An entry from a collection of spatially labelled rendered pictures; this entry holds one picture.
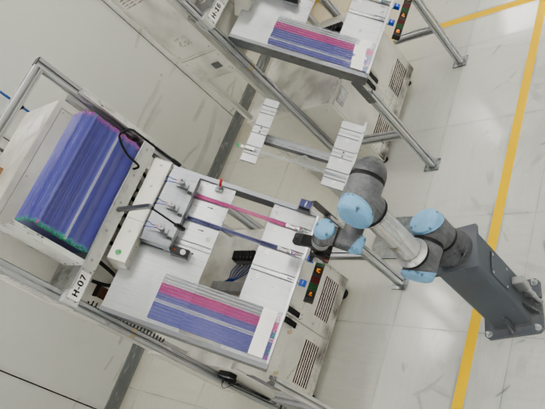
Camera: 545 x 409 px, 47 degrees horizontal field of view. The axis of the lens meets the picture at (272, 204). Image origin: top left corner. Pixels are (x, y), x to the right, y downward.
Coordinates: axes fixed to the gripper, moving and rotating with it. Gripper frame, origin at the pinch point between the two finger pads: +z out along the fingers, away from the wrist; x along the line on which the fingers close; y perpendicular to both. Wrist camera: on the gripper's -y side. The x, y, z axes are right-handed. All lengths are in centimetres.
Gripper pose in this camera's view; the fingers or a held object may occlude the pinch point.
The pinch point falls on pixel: (311, 257)
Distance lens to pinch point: 259.1
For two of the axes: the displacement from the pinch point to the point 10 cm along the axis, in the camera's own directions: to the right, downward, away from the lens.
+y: 9.4, 3.1, -1.1
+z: -0.3, 4.1, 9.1
